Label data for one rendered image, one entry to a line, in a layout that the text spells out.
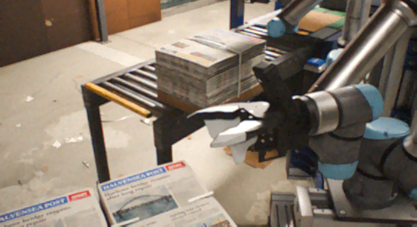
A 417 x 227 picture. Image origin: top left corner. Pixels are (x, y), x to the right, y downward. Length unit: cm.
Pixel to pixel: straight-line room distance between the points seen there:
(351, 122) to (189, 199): 54
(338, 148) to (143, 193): 58
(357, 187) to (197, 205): 44
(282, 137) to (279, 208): 133
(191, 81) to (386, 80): 67
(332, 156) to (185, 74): 81
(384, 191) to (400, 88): 32
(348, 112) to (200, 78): 79
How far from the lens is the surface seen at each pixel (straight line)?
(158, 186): 115
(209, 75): 141
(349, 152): 79
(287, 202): 202
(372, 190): 115
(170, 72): 153
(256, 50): 162
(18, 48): 464
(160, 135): 151
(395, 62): 124
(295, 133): 70
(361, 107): 75
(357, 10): 158
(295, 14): 151
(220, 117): 68
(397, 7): 92
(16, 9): 456
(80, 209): 112
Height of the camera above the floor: 156
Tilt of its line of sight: 29 degrees down
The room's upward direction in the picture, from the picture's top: straight up
